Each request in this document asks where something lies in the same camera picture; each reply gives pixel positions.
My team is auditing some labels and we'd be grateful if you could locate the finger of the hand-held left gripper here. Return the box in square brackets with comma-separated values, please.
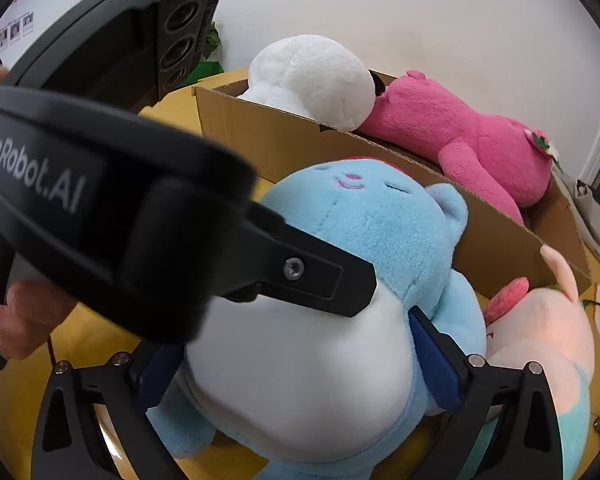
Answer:
[224, 203, 379, 319]

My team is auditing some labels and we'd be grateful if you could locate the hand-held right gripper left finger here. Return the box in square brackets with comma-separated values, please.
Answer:
[30, 342, 186, 480]

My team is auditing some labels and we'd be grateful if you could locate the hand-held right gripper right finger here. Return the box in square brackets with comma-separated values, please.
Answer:
[409, 306, 565, 480]

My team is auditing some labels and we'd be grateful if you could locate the blue and white plush toy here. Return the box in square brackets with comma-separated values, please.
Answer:
[147, 156, 488, 480]

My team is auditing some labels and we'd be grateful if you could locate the brown cardboard box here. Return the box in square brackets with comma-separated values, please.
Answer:
[192, 67, 593, 301]

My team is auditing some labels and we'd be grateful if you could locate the person's left hand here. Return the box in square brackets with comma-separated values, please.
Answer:
[0, 279, 78, 361]

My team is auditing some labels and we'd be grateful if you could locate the pink pig plush toy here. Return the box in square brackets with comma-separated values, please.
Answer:
[460, 245, 596, 480]

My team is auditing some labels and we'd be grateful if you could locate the green curved panel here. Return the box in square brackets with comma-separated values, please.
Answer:
[187, 60, 226, 83]

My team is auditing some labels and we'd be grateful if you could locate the green potted plant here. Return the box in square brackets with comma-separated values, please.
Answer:
[200, 20, 222, 61]

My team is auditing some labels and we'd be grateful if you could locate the magenta plush bear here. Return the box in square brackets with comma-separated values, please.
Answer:
[357, 71, 561, 226]

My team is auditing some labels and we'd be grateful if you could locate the row of small wall photos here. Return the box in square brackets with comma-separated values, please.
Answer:
[0, 10, 36, 61]

